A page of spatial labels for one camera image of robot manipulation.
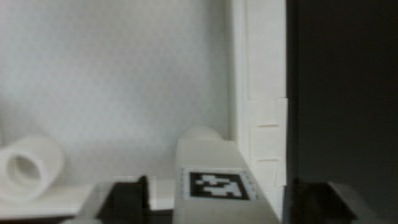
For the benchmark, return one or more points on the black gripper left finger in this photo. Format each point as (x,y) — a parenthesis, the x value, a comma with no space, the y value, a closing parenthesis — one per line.
(121,209)

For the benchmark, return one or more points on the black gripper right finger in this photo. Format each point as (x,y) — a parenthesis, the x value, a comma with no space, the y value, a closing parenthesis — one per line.
(329,204)

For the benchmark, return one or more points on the white desk tabletop tray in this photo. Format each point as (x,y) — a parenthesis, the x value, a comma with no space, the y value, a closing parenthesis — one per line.
(125,69)

